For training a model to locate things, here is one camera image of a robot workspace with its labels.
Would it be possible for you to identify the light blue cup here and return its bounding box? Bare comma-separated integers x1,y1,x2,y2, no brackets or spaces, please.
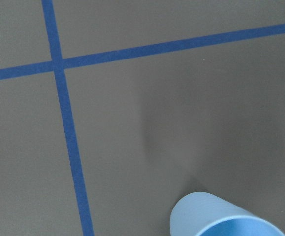
169,192,284,236

